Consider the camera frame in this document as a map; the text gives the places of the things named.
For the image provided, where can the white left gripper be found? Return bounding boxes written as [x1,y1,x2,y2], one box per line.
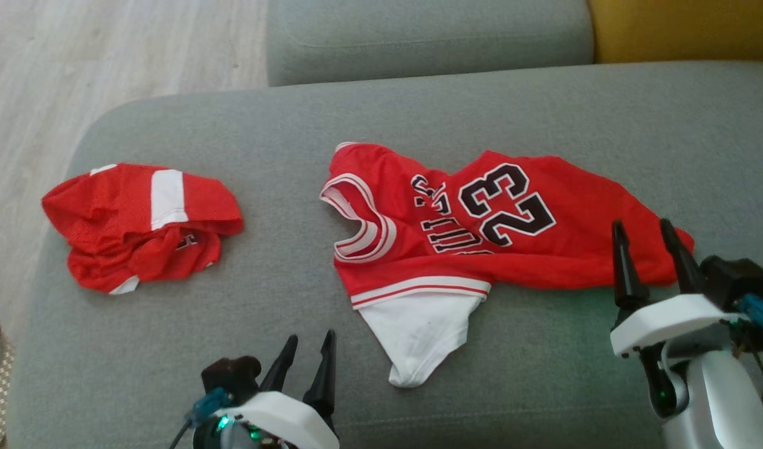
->
[222,329,339,449]

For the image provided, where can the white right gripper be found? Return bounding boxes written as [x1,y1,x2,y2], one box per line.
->
[610,218,750,359]

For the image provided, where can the red basketball jersey number 23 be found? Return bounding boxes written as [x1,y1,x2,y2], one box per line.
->
[319,142,695,389]

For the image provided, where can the red basketball shorts white stripes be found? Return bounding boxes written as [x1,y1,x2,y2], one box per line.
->
[41,163,245,295]

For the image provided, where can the long yellow sofa back cushion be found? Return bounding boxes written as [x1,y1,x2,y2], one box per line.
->
[588,0,763,64]

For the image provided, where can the large grey sofa chaise cushion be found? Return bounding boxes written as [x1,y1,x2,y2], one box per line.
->
[7,60,763,449]

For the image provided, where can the grey sofa seat cushion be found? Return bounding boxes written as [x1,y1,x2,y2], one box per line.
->
[267,0,596,87]

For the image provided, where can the black left cable blue plug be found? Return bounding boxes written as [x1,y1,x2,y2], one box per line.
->
[169,387,231,449]

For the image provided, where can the black cable blue plug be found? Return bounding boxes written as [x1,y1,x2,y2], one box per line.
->
[734,293,763,400]
[169,387,231,449]

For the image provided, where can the black right cable blue plug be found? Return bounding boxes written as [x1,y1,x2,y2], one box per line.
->
[734,293,763,400]

